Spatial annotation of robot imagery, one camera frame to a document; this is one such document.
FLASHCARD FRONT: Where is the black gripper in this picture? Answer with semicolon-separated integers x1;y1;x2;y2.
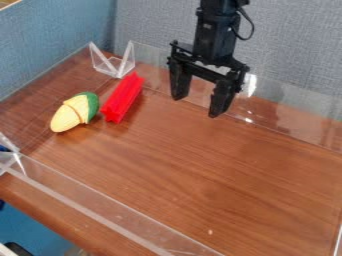
166;40;249;118

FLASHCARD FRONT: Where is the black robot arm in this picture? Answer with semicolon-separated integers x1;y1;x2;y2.
166;0;255;118

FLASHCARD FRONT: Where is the red plastic block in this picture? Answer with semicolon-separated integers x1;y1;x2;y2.
100;72;144;124

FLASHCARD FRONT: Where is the yellow green toy corn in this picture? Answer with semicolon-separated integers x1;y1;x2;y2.
49;92;98;133

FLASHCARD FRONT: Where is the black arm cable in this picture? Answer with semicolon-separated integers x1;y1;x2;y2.
229;7;256;42

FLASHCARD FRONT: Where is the clear acrylic corner bracket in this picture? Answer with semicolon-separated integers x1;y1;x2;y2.
88;42;134;79

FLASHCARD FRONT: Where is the clear acrylic back wall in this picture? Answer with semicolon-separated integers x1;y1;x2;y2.
132;41;342;154

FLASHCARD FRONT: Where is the clear acrylic wall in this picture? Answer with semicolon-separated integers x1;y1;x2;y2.
7;154;224;256
132;41;342;154

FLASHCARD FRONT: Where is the clear acrylic front wall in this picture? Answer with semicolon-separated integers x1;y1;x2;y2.
7;154;224;256

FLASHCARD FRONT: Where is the clear acrylic front bracket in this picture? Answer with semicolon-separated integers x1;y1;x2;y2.
0;132;26;176

